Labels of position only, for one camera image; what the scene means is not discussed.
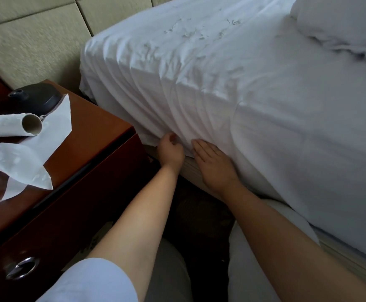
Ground person's left hand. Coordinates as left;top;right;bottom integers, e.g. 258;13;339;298
156;132;186;172

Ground person's right hand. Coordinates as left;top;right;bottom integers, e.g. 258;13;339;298
191;138;242;198

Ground white bed sheet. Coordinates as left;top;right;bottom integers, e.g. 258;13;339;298
79;0;366;265

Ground person's left forearm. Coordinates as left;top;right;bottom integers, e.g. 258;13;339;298
87;165;181;302

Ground person's right forearm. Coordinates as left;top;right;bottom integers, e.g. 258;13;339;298
224;184;366;302

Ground person's white shirt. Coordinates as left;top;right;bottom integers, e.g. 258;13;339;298
37;258;140;302

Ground dark wooden nightstand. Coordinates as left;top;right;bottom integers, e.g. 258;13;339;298
0;60;151;302

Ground white papers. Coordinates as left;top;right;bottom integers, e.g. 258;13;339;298
0;93;73;204

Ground black round object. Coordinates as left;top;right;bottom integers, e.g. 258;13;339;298
8;82;63;117

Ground white paper roll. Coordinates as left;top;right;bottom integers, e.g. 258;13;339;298
0;113;44;138

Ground beige padded headboard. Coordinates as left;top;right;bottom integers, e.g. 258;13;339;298
0;0;184;95

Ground white duvet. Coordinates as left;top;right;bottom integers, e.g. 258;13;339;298
291;0;366;74

